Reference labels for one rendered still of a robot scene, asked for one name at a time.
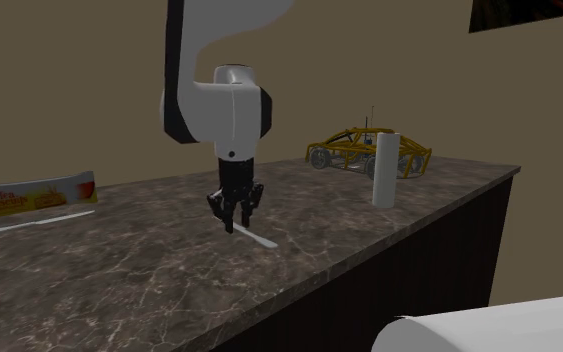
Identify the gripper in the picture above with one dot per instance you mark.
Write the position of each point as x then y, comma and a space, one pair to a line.
235, 174

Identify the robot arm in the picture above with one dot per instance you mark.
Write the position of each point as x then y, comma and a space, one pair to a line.
222, 112

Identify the short white flat utensil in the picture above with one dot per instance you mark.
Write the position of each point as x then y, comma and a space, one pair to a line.
259, 239

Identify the white cylinder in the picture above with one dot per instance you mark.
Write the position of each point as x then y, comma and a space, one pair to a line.
385, 170

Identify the dark counter cabinet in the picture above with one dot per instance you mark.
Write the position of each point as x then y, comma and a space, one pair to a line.
408, 287

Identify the yellow white biscuit box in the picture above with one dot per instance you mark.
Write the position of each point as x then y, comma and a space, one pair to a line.
27, 196

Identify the long white flat utensil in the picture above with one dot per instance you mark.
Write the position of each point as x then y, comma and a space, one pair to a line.
27, 224

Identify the white rounded object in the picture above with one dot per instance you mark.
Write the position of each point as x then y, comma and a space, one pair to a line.
500, 326

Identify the yellow frame toy buggy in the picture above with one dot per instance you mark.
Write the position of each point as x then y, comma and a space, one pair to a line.
349, 146

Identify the dark wall picture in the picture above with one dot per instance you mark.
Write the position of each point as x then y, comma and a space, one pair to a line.
524, 12

